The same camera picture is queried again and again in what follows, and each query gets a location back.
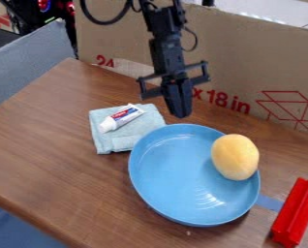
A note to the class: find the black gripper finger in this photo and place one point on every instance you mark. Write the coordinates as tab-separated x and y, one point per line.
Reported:
176	92

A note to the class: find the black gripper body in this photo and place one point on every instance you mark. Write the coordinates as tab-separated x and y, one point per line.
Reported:
169	66

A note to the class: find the yellow ball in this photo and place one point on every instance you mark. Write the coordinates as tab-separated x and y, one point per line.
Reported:
234	156

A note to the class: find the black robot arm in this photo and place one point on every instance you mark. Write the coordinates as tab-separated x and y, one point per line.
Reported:
165	21

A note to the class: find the blue plate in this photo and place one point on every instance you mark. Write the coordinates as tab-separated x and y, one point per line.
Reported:
177	182

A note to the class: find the white toothpaste tube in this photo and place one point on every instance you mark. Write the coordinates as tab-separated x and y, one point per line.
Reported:
120	118

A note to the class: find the light blue folded cloth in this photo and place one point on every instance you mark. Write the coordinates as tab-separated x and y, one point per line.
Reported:
122	138

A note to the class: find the brown cardboard box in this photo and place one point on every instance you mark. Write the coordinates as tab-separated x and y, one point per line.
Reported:
257	57

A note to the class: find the black machine with lights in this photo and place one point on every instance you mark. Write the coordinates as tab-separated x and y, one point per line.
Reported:
30	14

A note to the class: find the blue tape strip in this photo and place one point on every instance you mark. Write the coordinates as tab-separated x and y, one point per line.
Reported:
269	203

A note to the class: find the red plastic block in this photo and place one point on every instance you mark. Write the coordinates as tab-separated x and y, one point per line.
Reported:
290	223

